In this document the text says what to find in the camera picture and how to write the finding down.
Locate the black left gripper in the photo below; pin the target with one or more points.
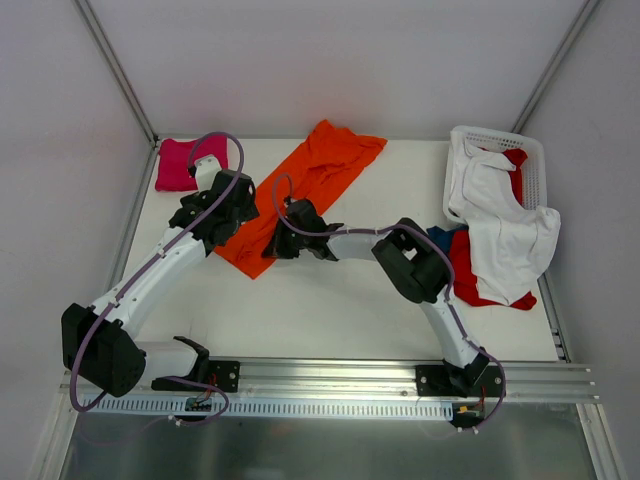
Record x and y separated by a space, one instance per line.
239 187

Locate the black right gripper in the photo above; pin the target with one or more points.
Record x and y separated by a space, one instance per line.
282 240

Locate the orange t shirt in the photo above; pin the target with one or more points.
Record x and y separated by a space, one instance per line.
321 169

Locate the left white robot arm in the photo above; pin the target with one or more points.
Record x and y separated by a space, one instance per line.
98 341

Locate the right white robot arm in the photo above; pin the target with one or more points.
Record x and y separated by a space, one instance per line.
416 267

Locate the folded pink t shirt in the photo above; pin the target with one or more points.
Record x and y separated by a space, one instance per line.
173 173

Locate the dark blue t shirt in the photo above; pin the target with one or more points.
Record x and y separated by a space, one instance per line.
444 238

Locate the red t shirt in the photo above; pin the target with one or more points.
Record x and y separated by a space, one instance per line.
465 284

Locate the white t shirt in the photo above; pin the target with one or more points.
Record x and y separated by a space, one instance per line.
510 246

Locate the white plastic laundry basket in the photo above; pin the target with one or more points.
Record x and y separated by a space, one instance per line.
534 191

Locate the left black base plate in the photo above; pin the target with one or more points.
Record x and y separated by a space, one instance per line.
221 374

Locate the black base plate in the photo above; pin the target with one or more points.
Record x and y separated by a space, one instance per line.
221 374
443 380

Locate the aluminium mounting rail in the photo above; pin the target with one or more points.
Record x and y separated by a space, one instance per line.
340 379

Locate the white slotted cable duct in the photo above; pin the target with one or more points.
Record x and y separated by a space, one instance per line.
278 408

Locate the left aluminium frame post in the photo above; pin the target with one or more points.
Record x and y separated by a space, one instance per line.
108 54

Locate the aluminium frame post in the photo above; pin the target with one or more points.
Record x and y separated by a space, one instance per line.
583 17
108 54

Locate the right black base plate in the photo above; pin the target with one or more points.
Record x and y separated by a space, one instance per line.
443 380

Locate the right aluminium frame post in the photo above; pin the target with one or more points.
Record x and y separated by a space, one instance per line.
583 17

